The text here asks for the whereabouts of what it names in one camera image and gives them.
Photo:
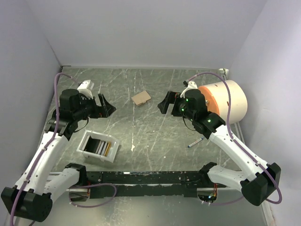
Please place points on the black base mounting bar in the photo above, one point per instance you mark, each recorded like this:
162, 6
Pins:
146, 183

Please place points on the beige card holder wallet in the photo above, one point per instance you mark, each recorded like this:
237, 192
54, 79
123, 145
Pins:
141, 98

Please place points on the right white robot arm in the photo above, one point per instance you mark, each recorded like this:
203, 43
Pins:
256, 180

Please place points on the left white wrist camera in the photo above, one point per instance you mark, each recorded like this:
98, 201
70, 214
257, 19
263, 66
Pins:
85, 88

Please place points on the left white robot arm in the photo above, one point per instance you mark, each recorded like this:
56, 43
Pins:
32, 197

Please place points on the large cream cylinder drum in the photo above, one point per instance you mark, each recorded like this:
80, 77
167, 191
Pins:
217, 100

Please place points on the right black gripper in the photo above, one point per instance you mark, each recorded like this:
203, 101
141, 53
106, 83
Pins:
172, 97

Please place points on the white card tray box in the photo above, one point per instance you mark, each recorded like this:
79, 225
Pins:
84, 146

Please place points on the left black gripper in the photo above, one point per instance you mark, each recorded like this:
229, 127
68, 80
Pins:
106, 110

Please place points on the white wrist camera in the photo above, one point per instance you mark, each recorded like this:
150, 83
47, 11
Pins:
191, 85
85, 88

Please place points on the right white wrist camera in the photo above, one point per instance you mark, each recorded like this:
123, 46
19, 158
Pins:
191, 85

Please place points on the cards stack in tray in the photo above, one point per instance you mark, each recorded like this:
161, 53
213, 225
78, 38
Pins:
100, 147

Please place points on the blue white marker pen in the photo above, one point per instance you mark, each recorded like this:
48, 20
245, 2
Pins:
195, 142

